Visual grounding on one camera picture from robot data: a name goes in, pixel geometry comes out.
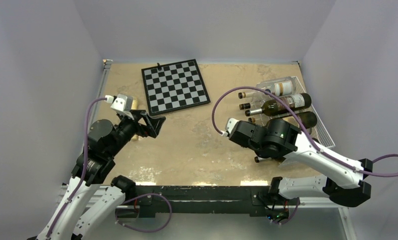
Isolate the purple cable under table front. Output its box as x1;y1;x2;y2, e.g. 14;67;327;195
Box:
115;193;173;233

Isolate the aluminium table frame rail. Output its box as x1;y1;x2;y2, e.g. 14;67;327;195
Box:
57;59;113;205

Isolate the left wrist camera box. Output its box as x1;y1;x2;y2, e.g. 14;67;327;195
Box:
111;94;134;115

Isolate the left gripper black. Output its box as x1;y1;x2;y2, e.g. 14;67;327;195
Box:
107;109;165;157

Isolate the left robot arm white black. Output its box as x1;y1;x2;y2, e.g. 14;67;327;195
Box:
33;110;155;240

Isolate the dark wine bottle silver neck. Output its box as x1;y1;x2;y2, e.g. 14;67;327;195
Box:
254;156;279;163

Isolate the clear round bottle blue emblem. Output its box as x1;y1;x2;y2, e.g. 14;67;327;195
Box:
238;76;296;100

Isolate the green wine bottle white label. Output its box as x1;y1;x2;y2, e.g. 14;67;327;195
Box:
245;93;312;117

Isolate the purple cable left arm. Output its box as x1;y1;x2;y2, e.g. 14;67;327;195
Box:
46;95;115;239

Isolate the dark wine bottle brown label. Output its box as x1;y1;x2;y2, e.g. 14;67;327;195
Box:
284;111;318;129

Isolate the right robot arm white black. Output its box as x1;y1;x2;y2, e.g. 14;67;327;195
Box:
218;118;372;208

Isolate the black front mounting beam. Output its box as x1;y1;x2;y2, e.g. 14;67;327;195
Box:
116;184;300;220

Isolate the white wire wine rack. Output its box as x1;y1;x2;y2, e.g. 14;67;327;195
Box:
251;76;335;150

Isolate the black white chessboard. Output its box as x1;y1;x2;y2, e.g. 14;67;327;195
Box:
141;59;211;116

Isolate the clear bottle gold black cap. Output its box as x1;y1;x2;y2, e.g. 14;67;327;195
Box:
239;102;261;110

